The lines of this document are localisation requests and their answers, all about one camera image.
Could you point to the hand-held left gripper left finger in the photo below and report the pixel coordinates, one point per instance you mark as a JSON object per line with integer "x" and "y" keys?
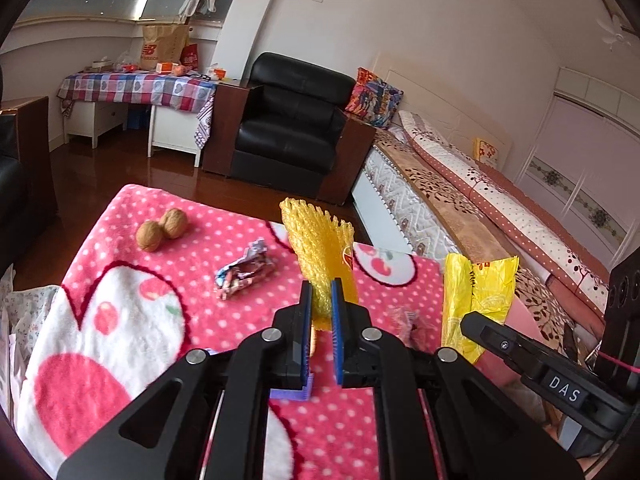
{"x": 306, "y": 320}

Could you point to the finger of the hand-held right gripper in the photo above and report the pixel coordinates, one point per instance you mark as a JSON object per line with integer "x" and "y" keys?
{"x": 495, "y": 340}

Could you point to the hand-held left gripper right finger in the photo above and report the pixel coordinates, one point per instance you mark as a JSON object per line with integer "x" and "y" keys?
{"x": 336, "y": 330}

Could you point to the yellow plastic bag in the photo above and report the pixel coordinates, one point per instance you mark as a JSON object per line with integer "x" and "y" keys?
{"x": 465, "y": 300}

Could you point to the clear plastic bag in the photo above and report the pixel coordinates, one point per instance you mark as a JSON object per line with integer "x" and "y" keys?
{"x": 405, "y": 320}

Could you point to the blue-white wrapper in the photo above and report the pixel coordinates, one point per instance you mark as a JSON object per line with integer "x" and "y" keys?
{"x": 240, "y": 275}

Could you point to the yellow foam net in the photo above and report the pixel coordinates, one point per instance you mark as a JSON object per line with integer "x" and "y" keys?
{"x": 315, "y": 240}

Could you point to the white pink dotted quilt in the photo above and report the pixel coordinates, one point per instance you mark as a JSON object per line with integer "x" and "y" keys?
{"x": 500, "y": 200}

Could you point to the bed with leaf-pattern cover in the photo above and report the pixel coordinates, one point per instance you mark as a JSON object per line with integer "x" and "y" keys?
{"x": 400, "y": 200}

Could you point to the brown walnut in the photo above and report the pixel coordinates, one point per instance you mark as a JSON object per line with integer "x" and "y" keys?
{"x": 175, "y": 222}
{"x": 150, "y": 235}

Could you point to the pink polka-dot blanket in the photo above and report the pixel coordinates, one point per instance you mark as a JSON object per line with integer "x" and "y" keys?
{"x": 125, "y": 360}

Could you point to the yellow flowered cushion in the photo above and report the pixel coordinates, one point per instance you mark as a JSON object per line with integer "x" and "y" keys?
{"x": 486, "y": 151}

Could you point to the black leather armchair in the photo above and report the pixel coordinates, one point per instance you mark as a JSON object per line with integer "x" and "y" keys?
{"x": 10, "y": 180}
{"x": 285, "y": 125}

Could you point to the white wardrobe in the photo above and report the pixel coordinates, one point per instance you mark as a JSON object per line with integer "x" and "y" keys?
{"x": 590, "y": 160}

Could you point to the patterned hanging cloth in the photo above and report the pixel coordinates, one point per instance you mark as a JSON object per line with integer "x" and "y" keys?
{"x": 205, "y": 122}

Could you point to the colourful printed cushion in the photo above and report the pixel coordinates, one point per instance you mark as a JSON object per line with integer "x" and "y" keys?
{"x": 372, "y": 97}

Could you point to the blue box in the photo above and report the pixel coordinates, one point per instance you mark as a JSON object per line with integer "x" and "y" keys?
{"x": 137, "y": 119}

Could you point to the white and orange box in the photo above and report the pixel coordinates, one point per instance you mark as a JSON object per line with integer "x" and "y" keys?
{"x": 216, "y": 73}

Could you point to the white floral cloth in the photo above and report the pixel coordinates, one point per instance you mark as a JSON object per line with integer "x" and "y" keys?
{"x": 25, "y": 310}

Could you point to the checked tablecloth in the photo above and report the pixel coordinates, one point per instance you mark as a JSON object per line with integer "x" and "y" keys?
{"x": 140, "y": 87}

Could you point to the red bag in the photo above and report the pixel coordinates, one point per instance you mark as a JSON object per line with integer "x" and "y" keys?
{"x": 189, "y": 56}

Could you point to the white desk with drawers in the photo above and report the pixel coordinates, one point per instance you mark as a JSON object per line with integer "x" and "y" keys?
{"x": 95, "y": 120}

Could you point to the brown paper bag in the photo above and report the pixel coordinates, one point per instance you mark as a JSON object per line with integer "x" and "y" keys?
{"x": 162, "y": 47}

